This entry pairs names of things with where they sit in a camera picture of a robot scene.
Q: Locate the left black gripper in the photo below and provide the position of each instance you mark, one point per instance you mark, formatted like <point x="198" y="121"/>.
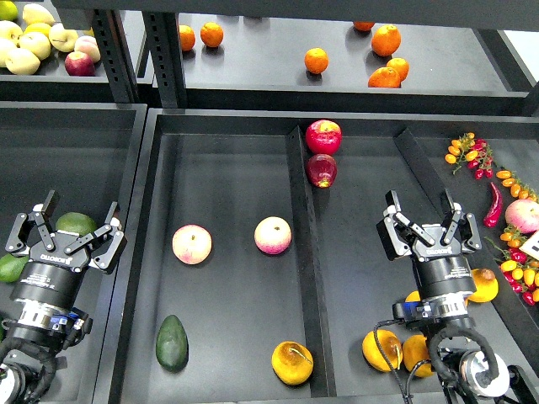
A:
<point x="100" y="249"/>

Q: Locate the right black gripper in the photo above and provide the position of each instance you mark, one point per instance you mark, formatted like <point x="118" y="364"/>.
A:
<point x="402" y="237"/>

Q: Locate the dark green avocado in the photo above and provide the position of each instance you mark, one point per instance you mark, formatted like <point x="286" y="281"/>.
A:
<point x="171" y="346"/>

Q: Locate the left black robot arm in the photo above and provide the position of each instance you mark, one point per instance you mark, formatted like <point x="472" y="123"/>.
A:
<point x="50" y="323"/>

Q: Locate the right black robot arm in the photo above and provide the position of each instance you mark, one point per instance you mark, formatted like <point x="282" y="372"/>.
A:
<point x="468" y="369"/>

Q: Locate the green avocado upper left tray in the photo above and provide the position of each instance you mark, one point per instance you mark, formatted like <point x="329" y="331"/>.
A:
<point x="76" y="222"/>

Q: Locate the light green avocado left edge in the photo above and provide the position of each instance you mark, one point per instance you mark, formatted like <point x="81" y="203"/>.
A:
<point x="11" y="267"/>

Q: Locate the yellow pear under gripper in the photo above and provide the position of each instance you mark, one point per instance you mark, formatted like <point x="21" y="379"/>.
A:
<point x="413" y="297"/>

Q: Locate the yellow pear bottom right of group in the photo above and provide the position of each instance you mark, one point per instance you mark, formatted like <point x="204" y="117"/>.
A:
<point x="414" y="351"/>

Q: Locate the yellow pear bottom left of group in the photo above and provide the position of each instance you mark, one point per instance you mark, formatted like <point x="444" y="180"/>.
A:
<point x="382" y="349"/>

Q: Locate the red chili pepper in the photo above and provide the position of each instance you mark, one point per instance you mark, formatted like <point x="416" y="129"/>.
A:
<point x="491" y="219"/>

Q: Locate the upper cherry tomato bunch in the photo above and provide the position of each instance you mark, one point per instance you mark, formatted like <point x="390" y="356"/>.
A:
<point x="473" y="153"/>

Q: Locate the cherry tomato bunch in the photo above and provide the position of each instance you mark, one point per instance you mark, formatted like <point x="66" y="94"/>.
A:
<point x="473" y="153"/>
<point x="518" y="267"/>

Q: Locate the pink peach right edge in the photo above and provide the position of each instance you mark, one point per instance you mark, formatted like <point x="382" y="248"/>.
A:
<point x="523" y="215"/>

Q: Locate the orange cherry tomato sprig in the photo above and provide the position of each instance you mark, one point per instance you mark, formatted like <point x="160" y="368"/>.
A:
<point x="518" y="189"/>

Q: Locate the lower cherry tomato bunch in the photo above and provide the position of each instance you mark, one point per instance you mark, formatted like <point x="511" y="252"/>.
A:
<point x="518" y="267"/>

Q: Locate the white label card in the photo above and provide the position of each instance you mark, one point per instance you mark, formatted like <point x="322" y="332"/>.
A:
<point x="531" y="246"/>

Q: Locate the dark red apple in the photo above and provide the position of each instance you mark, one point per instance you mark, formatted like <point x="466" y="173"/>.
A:
<point x="321" y="170"/>

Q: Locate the pink apple left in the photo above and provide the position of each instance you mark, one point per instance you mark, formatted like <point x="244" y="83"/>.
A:
<point x="191" y="244"/>

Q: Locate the pink apple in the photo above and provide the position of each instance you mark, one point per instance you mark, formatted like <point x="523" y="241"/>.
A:
<point x="191" y="244"/>
<point x="272" y="235"/>

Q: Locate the bright red apple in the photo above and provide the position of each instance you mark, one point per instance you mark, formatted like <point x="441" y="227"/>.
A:
<point x="323" y="137"/>

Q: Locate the orange front on shelf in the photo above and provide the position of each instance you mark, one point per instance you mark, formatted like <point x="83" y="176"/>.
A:
<point x="384" y="77"/>

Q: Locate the pink apple centre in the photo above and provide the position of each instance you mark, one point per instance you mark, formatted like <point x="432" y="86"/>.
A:
<point x="272" y="235"/>

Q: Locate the orange right on shelf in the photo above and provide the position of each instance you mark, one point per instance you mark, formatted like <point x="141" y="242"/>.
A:
<point x="400" y="65"/>

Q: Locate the red apple on shelf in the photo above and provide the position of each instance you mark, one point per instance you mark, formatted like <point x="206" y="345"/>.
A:
<point x="79" y="64"/>

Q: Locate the pale apple front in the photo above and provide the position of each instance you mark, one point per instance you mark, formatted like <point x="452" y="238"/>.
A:
<point x="22" y="62"/>

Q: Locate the black middle divided tray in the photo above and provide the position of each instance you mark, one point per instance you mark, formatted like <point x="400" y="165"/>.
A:
<point x="227" y="171"/>

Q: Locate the pink peach on shelf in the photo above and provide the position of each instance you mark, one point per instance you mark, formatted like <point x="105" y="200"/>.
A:
<point x="88" y="45"/>

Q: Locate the large orange on shelf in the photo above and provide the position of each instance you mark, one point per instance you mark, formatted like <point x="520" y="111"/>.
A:
<point x="386" y="40"/>

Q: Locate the pale apple middle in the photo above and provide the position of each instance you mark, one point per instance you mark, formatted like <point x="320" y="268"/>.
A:
<point x="37" y="43"/>

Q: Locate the pale apple with stem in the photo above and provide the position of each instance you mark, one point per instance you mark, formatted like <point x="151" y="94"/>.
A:
<point x="63" y="39"/>

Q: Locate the pale apple left edge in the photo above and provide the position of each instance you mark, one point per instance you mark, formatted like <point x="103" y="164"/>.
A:
<point x="5" y="47"/>

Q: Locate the orange centre of shelf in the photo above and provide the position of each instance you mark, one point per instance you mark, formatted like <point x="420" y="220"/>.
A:
<point x="316" y="60"/>

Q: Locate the pale apple left top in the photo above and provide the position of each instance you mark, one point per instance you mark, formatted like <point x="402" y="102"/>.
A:
<point x="11" y="31"/>

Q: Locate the black shelf post left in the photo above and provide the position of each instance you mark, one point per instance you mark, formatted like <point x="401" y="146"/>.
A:
<point x="115" y="56"/>

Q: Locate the black shelf post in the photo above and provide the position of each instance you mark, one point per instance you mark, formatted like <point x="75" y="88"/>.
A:
<point x="115" y="56"/>
<point x="163" y="39"/>

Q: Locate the black shelf post right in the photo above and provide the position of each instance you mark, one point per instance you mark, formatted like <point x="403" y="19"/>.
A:
<point x="163" y="39"/>

